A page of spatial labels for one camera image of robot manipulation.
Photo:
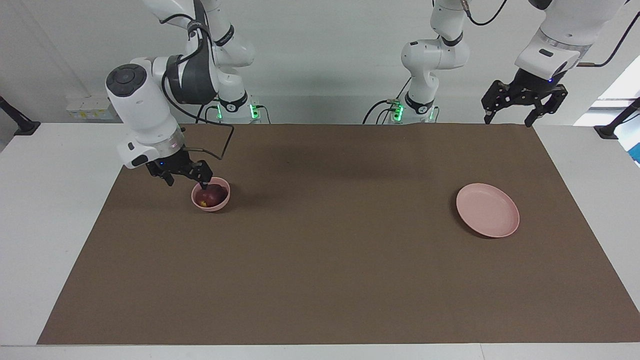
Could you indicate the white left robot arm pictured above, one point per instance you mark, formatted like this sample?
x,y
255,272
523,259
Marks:
x,y
435,55

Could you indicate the blue box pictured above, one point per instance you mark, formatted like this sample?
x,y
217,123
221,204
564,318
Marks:
x,y
636,152

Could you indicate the brown table mat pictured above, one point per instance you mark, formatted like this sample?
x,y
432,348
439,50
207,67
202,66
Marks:
x,y
320,260

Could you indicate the dark red apple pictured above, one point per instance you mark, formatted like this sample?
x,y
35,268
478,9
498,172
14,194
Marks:
x,y
215,196

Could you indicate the pink plate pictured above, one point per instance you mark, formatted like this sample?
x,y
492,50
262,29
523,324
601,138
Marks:
x,y
487,211

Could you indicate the pink bowl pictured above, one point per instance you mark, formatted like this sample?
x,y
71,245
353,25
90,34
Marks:
x,y
221,205

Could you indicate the white power strip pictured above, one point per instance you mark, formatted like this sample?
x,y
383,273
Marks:
x,y
92,107

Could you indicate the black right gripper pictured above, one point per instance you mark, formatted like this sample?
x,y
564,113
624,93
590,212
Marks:
x,y
177,167

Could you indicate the black camera stand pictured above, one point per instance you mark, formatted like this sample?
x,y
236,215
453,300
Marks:
x,y
20,124
612,129

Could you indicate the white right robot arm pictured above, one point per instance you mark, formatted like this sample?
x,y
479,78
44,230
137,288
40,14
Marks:
x,y
145,110

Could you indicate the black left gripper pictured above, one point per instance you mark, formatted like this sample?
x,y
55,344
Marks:
x,y
525,89

